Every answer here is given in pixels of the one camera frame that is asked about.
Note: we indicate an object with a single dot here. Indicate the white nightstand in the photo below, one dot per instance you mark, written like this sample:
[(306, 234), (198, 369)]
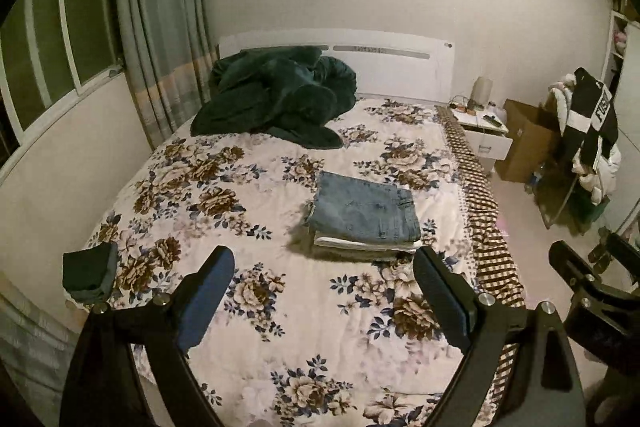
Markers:
[(487, 142)]

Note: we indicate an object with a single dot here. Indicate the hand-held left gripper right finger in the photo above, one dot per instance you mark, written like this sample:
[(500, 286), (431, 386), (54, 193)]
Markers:
[(450, 302)]

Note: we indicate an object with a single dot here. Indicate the folded dark green cloth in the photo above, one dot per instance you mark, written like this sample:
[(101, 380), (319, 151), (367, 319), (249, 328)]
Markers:
[(90, 272)]

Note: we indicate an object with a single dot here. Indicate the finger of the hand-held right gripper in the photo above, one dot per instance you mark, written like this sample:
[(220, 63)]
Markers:
[(575, 264), (620, 244)]

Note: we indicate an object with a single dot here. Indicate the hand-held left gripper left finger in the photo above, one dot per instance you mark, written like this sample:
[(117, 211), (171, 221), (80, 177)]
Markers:
[(205, 302)]

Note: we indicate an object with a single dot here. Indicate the plastic bottle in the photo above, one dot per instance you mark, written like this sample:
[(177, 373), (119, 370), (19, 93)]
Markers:
[(534, 181)]

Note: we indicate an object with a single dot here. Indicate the grey cylinder lamp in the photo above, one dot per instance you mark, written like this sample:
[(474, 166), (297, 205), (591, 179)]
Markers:
[(483, 91)]

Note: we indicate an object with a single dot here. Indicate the grey-green curtain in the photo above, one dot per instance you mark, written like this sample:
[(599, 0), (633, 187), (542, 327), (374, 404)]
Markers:
[(160, 22)]

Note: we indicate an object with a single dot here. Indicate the chair with clothes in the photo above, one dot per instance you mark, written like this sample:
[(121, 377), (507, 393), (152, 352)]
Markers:
[(560, 192)]

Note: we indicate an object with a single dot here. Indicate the black and white jacket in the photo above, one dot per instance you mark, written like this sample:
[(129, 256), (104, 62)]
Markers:
[(595, 107)]

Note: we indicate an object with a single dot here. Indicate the folded white pants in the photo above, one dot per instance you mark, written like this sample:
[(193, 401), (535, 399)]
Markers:
[(350, 243)]

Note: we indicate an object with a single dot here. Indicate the dark green blanket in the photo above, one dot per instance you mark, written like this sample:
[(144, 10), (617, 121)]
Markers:
[(270, 97)]

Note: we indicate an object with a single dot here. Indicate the brown checkered sheet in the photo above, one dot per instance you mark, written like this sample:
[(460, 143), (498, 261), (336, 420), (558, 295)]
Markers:
[(482, 207)]

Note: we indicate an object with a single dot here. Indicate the white shelf unit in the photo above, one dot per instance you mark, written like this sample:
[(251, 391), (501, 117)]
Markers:
[(622, 37)]

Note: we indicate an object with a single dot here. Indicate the cardboard box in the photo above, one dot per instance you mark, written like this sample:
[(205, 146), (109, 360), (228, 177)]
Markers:
[(530, 142)]

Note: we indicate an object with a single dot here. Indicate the bed with floral sheet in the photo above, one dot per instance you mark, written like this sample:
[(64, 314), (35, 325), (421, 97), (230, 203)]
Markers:
[(280, 217)]

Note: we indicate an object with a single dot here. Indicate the folded beige pants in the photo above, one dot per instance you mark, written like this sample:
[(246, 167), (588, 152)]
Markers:
[(350, 254)]

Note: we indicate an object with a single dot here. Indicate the white headboard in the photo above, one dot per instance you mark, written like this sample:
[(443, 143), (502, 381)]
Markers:
[(400, 72)]

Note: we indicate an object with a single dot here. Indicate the white framed window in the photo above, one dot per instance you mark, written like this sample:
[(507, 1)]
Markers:
[(60, 32)]

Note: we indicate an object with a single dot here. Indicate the white padded jacket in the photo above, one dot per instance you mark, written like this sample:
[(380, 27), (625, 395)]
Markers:
[(602, 172)]

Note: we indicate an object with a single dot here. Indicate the black remote control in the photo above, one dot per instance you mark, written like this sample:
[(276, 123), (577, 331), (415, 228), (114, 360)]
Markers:
[(492, 121)]

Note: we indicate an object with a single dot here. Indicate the folded blue jeans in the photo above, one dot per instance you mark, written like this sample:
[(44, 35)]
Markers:
[(360, 207)]

